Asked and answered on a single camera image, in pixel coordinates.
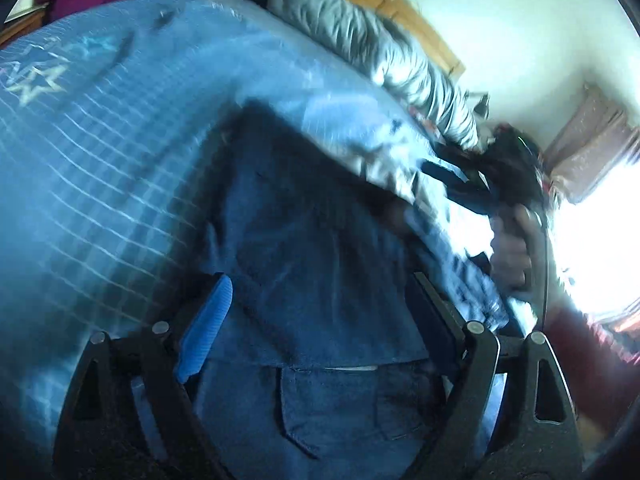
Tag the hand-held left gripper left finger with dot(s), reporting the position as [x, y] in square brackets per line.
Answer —
[210, 325]

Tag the pale curtain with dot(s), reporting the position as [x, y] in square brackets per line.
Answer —
[590, 145]

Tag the grey-blue duvet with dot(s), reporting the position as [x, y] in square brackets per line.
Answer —
[380, 45]

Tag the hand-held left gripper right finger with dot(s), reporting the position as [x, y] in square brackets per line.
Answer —
[440, 322]

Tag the person's right hand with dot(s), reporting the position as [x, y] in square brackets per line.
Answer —
[510, 255]

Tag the wooden nightstand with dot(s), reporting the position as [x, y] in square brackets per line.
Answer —
[20, 30]

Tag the navy and grey shorts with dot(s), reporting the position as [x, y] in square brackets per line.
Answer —
[310, 260]

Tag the person's right forearm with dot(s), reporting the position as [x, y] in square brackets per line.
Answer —
[590, 355]

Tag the blue checked star bed sheet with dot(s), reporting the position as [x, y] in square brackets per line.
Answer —
[100, 160]

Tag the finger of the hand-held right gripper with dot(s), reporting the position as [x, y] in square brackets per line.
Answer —
[447, 171]
[470, 201]

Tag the wooden headboard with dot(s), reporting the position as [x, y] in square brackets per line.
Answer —
[410, 15]

